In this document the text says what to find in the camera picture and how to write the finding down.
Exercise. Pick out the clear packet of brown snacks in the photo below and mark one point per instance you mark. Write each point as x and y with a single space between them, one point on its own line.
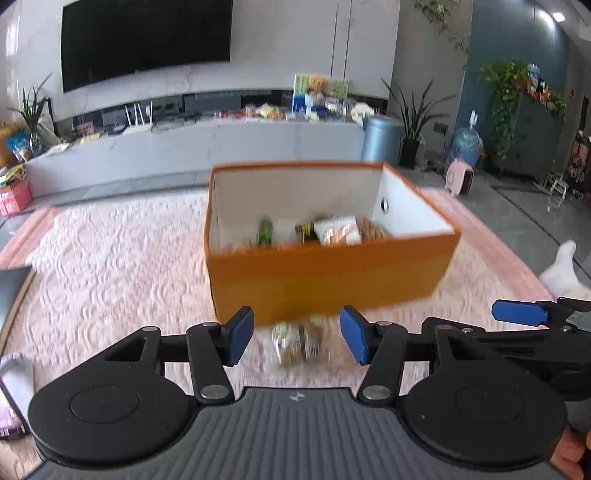
298 344

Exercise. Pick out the white tv console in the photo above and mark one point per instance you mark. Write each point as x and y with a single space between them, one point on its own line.
184 147

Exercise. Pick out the climbing green plant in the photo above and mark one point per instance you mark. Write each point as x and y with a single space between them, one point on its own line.
508 92

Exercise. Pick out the yellow snack bags on console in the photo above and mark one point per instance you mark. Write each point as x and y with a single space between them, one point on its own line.
270 112

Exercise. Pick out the green bottle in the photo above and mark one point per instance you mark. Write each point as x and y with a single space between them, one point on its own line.
265 230

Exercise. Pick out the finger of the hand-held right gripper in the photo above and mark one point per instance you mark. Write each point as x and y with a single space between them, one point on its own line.
517 311
531 350

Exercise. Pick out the white step stool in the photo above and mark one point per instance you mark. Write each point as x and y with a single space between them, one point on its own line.
557 190

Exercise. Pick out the pink white object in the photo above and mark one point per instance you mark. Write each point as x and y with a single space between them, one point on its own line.
11 397

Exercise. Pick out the person's white-socked foot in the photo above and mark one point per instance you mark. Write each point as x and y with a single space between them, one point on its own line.
563 274

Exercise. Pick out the orange cardboard box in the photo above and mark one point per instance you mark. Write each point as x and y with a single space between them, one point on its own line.
323 277

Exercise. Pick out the clear orange snack packet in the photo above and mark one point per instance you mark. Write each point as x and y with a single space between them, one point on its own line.
344 230

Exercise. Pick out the grey blue round bin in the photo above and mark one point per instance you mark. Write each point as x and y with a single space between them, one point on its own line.
381 141

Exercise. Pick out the teddy bear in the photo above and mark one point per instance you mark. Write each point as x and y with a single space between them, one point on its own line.
316 91

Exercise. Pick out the pink red box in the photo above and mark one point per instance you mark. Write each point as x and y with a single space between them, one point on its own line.
14 197

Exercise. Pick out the pink lace blanket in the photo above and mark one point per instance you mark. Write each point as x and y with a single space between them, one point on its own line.
115 277

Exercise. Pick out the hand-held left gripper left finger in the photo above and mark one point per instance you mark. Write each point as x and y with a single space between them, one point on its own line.
240 334

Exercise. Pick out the hanging vine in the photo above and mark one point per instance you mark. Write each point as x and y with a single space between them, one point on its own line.
443 21

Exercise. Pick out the blue snack bag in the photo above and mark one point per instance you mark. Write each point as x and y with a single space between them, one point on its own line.
18 146

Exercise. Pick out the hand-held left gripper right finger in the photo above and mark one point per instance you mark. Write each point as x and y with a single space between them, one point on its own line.
353 334

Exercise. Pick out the blue water bottle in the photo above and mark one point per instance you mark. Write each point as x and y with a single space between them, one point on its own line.
467 145

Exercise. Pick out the green plant in glass vase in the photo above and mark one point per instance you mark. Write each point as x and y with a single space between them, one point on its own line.
32 115

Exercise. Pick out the pink pet carrier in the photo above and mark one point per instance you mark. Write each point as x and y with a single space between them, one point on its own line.
459 179

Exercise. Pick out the black television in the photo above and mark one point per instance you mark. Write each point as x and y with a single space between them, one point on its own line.
147 37

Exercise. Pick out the potted long-leaf plant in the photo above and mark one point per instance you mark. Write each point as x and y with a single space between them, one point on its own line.
411 129

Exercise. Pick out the green gold snack packet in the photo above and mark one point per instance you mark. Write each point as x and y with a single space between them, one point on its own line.
304 231

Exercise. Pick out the person's right hand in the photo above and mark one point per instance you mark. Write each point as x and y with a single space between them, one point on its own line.
575 454

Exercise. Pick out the white router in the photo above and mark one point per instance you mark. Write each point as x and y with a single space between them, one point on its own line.
138 121

